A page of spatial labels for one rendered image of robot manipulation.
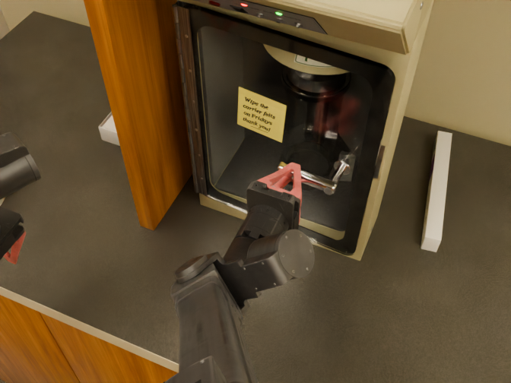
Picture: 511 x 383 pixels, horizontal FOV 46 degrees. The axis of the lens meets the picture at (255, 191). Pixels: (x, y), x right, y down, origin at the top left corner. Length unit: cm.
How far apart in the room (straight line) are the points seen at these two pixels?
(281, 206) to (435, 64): 62
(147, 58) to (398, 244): 55
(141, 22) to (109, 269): 45
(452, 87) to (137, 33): 70
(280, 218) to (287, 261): 11
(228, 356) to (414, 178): 84
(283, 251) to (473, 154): 71
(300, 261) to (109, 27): 39
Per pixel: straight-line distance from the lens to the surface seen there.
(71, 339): 128
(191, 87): 92
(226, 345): 48
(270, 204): 78
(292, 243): 69
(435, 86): 133
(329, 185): 84
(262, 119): 88
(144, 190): 104
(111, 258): 111
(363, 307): 104
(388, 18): 60
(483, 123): 137
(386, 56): 77
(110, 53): 84
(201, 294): 64
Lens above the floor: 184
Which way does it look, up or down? 51 degrees down
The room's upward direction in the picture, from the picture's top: straight up
